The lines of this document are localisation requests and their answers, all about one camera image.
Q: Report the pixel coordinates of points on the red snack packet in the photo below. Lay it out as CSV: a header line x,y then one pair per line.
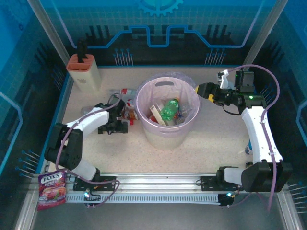
x,y
130,115

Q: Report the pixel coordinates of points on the clear tea bottle green band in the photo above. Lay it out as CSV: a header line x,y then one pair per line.
x,y
120,92

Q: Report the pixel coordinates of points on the clear unlabelled plastic bottle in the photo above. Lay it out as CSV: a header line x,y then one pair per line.
x,y
86,110

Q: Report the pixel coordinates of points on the green plastic soda bottle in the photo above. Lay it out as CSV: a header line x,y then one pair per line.
x,y
170,110

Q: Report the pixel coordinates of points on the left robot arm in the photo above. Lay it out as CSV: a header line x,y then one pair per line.
x,y
69,148

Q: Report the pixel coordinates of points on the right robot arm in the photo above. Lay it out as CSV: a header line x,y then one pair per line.
x,y
260,134

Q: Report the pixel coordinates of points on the pink-lined trash bin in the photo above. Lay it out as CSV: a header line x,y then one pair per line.
x,y
148,95

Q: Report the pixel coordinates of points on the beige plastic bin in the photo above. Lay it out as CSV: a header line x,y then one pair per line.
x,y
163,141

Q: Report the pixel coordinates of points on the beige knife block orange top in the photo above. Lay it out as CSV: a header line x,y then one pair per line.
x,y
86,76

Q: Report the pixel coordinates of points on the small beige container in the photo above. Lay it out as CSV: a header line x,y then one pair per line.
x,y
248,164

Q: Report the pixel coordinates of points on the purple candy bag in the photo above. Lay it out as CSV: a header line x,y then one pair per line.
x,y
51,191

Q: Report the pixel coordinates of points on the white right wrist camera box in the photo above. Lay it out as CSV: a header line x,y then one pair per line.
x,y
225,80

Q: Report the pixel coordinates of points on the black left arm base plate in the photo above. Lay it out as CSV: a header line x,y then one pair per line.
x,y
96,185

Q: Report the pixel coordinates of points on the aluminium mounting rail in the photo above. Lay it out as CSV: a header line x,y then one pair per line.
x,y
156,180

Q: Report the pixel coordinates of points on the aluminium frame post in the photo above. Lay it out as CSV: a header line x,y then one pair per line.
x,y
263,31
48,31

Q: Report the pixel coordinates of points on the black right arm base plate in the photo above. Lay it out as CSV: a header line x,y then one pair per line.
x,y
208,184

